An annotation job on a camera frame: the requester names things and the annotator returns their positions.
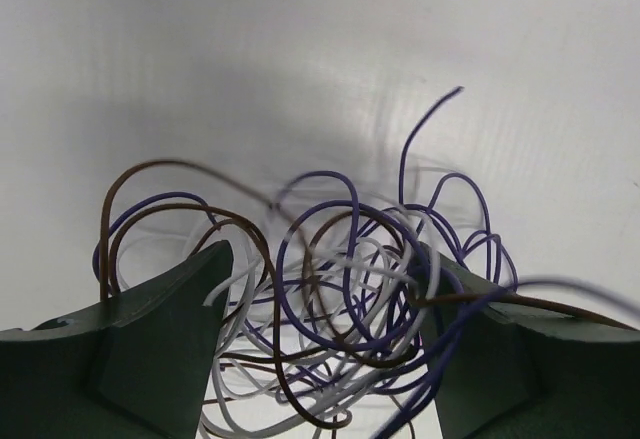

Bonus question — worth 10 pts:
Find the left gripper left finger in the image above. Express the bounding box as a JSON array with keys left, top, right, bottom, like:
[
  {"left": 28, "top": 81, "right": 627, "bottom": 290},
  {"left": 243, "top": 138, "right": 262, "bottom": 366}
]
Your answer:
[{"left": 1, "top": 240, "right": 233, "bottom": 438}]

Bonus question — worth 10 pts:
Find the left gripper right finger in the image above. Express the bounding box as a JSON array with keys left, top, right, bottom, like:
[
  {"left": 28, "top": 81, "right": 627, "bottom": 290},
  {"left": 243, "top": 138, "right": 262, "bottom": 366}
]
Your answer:
[{"left": 418, "top": 241, "right": 640, "bottom": 439}]

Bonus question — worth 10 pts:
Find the cable bundle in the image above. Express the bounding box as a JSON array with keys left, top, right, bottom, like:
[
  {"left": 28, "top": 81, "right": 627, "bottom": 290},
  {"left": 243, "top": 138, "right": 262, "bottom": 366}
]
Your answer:
[{"left": 92, "top": 86, "right": 640, "bottom": 439}]

